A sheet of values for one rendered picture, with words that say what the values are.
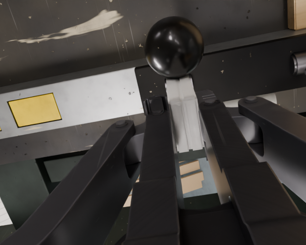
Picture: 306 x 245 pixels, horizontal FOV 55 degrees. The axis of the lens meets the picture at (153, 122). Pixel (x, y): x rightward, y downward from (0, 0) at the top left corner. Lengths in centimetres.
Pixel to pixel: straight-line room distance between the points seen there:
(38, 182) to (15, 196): 5
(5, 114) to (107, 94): 11
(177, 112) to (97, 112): 18
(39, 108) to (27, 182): 18
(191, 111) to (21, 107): 23
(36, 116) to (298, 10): 29
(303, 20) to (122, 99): 20
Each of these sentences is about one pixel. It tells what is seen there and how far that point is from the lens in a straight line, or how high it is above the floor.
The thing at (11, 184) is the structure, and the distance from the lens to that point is 50.
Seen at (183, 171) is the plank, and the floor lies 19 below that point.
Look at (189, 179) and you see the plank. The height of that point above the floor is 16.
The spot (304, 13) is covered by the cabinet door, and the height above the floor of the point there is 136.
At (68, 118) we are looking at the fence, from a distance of 33.
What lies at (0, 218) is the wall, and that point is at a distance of 351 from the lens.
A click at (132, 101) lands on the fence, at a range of 31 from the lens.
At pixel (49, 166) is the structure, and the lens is 48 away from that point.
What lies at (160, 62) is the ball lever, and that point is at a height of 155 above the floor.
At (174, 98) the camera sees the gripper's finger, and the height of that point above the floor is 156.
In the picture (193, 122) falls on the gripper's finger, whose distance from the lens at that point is 15.
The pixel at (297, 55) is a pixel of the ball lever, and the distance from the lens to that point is 31.
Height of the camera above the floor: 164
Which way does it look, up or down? 24 degrees down
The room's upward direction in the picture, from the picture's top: 113 degrees counter-clockwise
